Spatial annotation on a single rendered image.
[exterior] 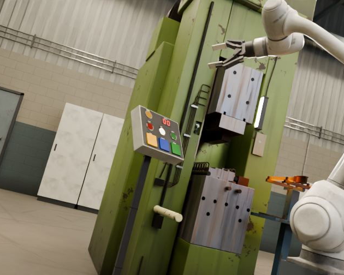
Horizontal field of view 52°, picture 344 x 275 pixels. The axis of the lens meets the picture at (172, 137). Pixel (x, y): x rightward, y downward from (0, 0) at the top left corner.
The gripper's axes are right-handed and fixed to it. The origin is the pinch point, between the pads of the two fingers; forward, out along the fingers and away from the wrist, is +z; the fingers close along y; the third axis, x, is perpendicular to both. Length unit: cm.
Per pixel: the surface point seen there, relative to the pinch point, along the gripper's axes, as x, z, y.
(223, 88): -62, 18, 45
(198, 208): -91, 33, -34
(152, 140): -35, 45, -20
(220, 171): -93, 22, -5
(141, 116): -27, 51, -8
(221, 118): -73, 19, 26
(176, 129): -53, 42, 3
